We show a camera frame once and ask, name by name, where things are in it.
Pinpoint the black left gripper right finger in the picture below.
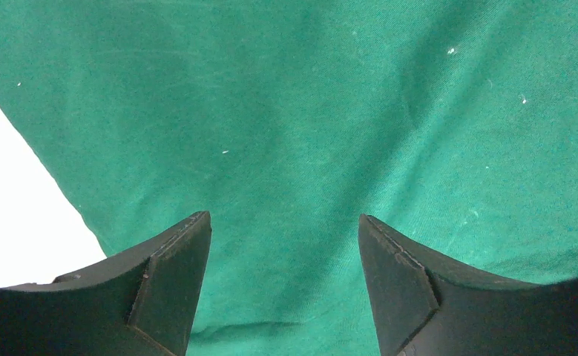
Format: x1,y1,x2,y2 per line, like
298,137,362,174
358,215,578,356

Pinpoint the green surgical drape cloth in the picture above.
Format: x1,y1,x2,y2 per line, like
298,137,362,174
0,1,578,355

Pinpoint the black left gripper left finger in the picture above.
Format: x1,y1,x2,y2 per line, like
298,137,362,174
0,211,211,355

